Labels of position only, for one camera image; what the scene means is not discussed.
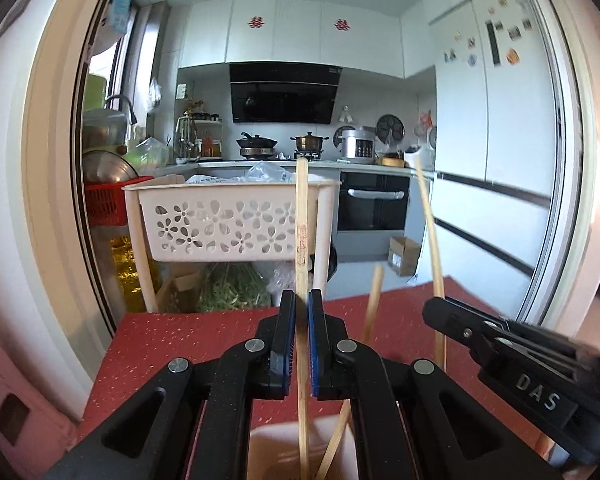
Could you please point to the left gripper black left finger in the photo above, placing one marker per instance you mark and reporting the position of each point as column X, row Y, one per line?
column 191, row 421

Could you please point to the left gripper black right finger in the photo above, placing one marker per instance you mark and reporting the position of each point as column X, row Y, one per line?
column 411, row 421

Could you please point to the plain wooden chopstick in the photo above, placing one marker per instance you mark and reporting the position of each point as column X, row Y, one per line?
column 345, row 410
column 440, row 342
column 301, row 281

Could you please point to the small cardboard box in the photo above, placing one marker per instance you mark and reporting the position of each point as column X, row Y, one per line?
column 403, row 255

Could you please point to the stacked pink plastic stools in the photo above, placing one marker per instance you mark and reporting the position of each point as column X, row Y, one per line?
column 34, row 435

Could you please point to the pink flower-cutout storage cart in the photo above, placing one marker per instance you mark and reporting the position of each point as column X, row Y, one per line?
column 172, row 221

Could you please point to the black built-in oven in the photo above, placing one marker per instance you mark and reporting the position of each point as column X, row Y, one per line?
column 370, row 202

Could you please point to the red plastic basket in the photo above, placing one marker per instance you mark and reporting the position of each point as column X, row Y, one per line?
column 105, row 202

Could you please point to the silver electric pressure cooker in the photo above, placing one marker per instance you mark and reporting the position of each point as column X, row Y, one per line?
column 357, row 144

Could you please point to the black wok on stove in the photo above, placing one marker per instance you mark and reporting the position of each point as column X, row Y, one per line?
column 256, row 147

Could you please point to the steel pot with lid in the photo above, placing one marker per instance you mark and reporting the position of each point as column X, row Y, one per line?
column 309, row 143

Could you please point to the white refrigerator with magnets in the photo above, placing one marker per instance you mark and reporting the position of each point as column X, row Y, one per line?
column 496, row 149

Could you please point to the black range hood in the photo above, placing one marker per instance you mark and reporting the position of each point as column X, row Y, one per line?
column 284, row 92

